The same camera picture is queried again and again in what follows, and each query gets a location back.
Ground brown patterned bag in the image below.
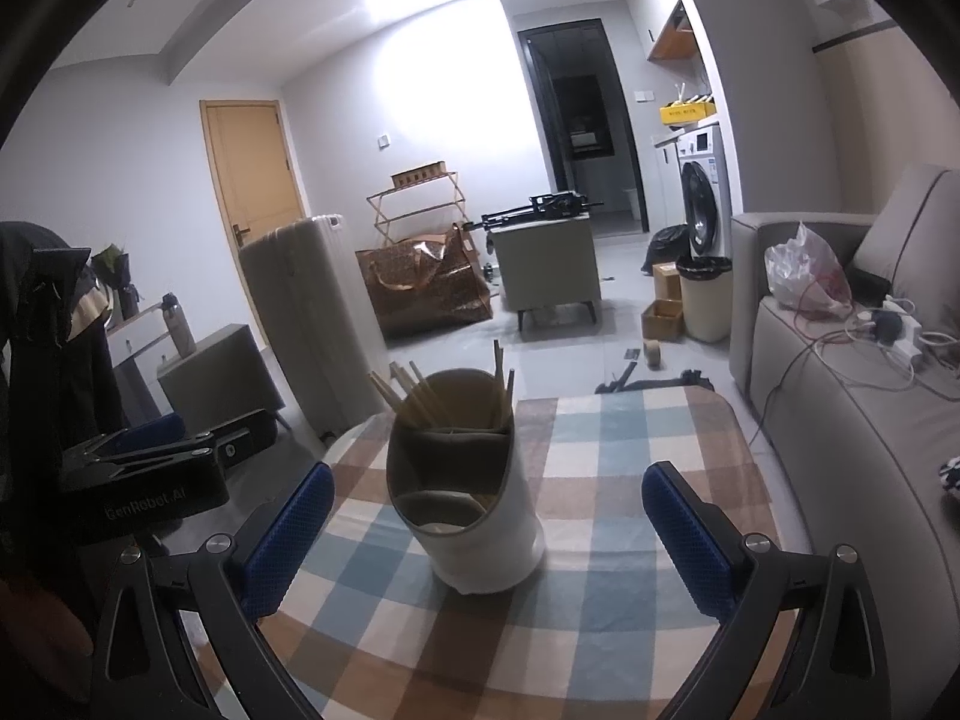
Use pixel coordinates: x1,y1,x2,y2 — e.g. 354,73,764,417
355,223,494,341

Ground white grey utensil holder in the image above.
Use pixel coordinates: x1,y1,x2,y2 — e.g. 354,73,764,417
386,367,545,593

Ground black garbage bag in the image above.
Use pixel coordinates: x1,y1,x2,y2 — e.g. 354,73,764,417
640,225,691,276

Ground wooden folding rack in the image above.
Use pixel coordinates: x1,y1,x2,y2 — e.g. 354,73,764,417
366,169,470,248

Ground white cable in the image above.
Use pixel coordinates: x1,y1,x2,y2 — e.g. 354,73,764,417
814,300,960,395

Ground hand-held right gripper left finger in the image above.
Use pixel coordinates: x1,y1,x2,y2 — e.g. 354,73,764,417
90,461,336,720

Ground beige trash bin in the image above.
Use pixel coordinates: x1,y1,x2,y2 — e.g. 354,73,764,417
676,255,734,344

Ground black strap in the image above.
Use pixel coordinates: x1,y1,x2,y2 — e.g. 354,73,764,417
596,364,717,395

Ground black pouch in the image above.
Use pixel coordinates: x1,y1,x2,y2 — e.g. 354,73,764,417
847,270,893,308

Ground white desk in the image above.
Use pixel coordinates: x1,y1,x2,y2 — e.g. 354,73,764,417
105,307,181,421

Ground clear plastic bag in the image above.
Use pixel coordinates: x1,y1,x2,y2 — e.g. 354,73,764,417
763,221,854,314

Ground bundle of wooden chopsticks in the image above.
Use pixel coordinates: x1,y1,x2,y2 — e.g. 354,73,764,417
367,340,517,432

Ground wooden slatted box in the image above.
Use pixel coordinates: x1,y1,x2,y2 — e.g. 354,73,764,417
390,161,451,188

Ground grey water bottle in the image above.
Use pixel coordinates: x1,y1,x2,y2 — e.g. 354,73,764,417
161,296,197,357

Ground yellow box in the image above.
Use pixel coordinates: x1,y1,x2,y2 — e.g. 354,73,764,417
660,99,719,125

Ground white washing machine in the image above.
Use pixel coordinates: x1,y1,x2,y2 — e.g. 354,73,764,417
679,124,740,260

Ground grey cabinet with black legs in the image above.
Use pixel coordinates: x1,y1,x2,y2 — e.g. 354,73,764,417
157,324,286,428
489,211,602,331

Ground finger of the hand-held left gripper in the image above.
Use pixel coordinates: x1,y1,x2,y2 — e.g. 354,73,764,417
90,409,277,477
60,411,185,470

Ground checked tablecloth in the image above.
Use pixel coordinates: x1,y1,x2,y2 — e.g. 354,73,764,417
187,386,811,720

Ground black framed door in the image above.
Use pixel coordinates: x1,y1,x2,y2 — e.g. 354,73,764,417
517,17,650,222

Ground black tripod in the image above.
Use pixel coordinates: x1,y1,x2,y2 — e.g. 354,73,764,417
459,193,605,233

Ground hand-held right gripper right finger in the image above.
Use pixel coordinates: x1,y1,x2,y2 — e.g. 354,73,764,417
641,461,893,720

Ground person's left hand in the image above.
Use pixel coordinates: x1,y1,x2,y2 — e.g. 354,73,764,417
0,585,95,691

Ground grey sofa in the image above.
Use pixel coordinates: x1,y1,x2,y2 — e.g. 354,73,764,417
729,163,960,691

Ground open cardboard box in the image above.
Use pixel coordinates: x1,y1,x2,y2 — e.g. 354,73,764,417
640,300,685,341

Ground white power strip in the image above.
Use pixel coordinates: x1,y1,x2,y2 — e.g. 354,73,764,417
881,307,927,368

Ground beige suitcase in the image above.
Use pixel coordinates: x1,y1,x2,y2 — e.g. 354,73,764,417
238,214,387,440

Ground dark potted plant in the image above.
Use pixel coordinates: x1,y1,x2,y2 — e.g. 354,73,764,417
90,244,140,320

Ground wooden door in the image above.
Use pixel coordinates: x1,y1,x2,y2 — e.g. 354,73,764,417
199,100,307,245

